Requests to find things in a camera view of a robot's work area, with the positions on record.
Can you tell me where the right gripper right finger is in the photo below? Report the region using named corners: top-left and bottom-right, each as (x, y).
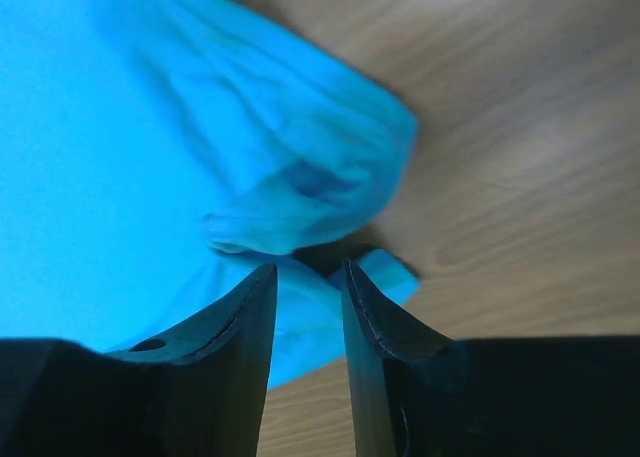
top-left (342, 261), bottom-right (639, 456)

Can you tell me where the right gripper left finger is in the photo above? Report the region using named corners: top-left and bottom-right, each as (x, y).
top-left (1, 264), bottom-right (278, 456)

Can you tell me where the cyan blue t-shirt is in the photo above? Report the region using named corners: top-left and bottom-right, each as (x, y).
top-left (1, 0), bottom-right (417, 387)

